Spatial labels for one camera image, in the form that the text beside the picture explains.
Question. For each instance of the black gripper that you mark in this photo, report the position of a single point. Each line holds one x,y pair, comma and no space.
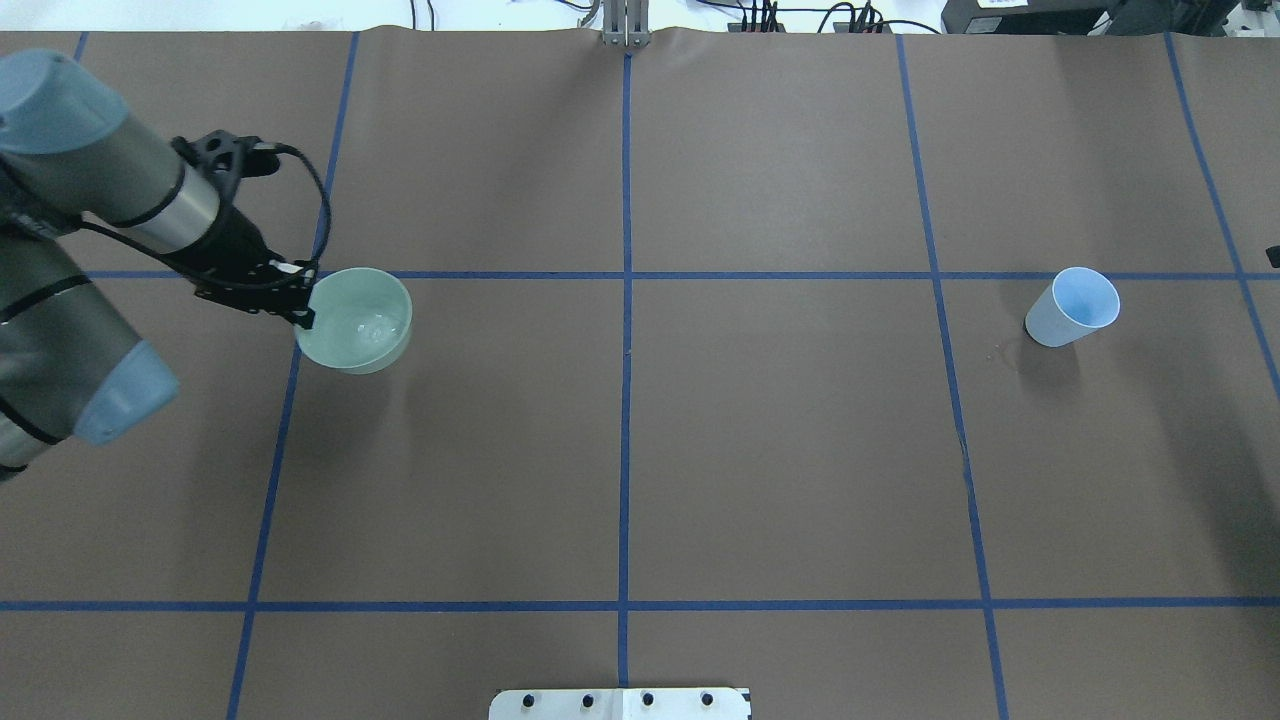
236,249

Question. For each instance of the mint green ceramic bowl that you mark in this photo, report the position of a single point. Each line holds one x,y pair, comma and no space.
362,321

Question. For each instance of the light blue paper cup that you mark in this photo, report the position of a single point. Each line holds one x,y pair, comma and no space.
1077,302

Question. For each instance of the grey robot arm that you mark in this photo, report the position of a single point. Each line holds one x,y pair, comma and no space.
77,159

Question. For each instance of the aluminium frame post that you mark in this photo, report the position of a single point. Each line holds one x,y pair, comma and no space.
624,23

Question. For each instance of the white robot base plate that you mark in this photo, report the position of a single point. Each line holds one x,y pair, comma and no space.
623,703

